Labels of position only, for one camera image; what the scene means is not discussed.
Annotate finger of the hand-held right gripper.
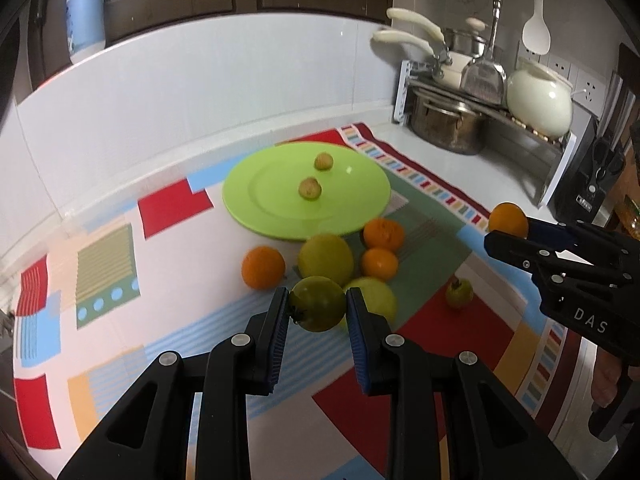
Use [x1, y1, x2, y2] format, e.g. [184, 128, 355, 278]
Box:
[525, 217, 640, 263]
[484, 229, 623, 287]

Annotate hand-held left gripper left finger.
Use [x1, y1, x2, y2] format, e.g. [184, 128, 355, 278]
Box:
[57, 287, 291, 480]

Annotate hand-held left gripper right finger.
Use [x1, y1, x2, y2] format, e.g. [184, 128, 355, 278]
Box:
[346, 287, 571, 480]

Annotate orange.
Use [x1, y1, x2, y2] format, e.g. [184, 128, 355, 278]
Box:
[242, 245, 286, 290]
[360, 247, 399, 282]
[488, 202, 529, 239]
[363, 218, 405, 252]

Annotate green tomato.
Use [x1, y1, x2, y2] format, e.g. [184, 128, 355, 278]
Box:
[344, 276, 398, 331]
[298, 233, 355, 287]
[288, 276, 347, 333]

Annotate small green red fruit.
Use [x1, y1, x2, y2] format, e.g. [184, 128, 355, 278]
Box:
[445, 278, 474, 309]

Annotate green plate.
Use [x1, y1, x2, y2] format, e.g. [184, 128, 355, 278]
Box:
[221, 142, 392, 241]

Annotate person's right hand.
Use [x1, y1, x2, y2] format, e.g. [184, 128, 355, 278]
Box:
[591, 349, 627, 409]

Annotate black knife block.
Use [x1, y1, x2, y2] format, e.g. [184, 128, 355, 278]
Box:
[554, 115, 632, 227]

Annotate white metal pot rack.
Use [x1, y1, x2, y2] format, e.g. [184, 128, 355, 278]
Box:
[394, 60, 599, 207]

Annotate black scissors in block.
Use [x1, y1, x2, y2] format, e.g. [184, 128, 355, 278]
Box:
[590, 137, 627, 184]

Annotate colourful patchwork cloth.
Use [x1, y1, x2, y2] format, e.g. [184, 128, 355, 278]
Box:
[12, 122, 583, 480]

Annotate white ceramic pot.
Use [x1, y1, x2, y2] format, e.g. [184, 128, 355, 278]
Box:
[506, 57, 575, 139]

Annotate large steel pot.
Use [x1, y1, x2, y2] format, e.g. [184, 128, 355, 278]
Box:
[410, 89, 489, 156]

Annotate steel spatula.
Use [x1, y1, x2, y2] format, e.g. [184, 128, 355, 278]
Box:
[460, 0, 506, 107]

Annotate white rice paddle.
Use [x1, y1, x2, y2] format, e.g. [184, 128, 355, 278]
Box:
[522, 0, 552, 56]

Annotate lidded steel pot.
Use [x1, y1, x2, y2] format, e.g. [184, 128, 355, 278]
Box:
[442, 17, 489, 57]

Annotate white blue pump bottle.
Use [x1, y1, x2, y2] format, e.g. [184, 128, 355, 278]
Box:
[66, 0, 107, 65]

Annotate white wall socket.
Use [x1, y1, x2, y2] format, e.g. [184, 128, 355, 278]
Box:
[547, 54, 607, 107]

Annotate white saucepan cream handle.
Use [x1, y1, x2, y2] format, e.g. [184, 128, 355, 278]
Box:
[386, 8, 473, 88]
[370, 29, 453, 81]

